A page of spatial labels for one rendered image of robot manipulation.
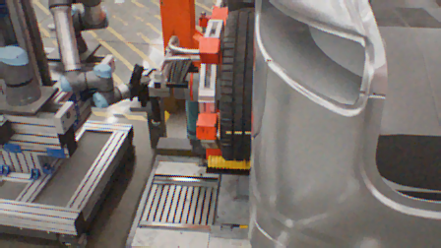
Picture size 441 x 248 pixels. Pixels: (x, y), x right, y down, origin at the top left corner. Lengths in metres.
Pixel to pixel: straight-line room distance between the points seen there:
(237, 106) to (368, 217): 0.82
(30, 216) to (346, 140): 1.84
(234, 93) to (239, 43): 0.19
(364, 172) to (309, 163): 0.11
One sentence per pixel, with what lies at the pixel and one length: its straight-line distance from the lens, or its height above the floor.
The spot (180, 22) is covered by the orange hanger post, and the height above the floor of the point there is 0.96.
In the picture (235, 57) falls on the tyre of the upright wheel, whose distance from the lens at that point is 1.68.
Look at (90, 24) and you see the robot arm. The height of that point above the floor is 0.99.
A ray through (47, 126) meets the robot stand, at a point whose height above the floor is 0.72.
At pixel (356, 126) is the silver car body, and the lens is 0.86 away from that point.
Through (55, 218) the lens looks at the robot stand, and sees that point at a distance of 2.36.
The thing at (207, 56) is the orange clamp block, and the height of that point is 1.10.
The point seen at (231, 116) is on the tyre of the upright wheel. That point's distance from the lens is 1.68.
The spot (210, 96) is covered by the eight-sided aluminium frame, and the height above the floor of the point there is 0.96.
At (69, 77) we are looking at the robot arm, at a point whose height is 0.95.
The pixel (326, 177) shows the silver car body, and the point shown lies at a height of 1.22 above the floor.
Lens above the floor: 1.84
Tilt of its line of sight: 35 degrees down
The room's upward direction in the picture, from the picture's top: 1 degrees counter-clockwise
